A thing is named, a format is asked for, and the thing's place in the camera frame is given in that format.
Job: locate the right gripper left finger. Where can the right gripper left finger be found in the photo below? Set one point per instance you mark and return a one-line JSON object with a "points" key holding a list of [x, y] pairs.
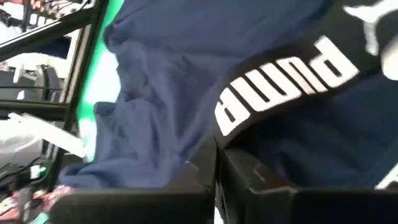
{"points": [[140, 207]]}

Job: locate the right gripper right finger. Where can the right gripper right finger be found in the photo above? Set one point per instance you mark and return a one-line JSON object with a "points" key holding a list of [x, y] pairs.
{"points": [[311, 208]]}

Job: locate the navy garment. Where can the navy garment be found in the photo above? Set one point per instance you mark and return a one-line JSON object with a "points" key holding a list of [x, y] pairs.
{"points": [[171, 77]]}

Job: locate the silver frame rail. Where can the silver frame rail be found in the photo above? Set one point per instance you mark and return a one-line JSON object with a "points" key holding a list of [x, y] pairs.
{"points": [[49, 133]]}

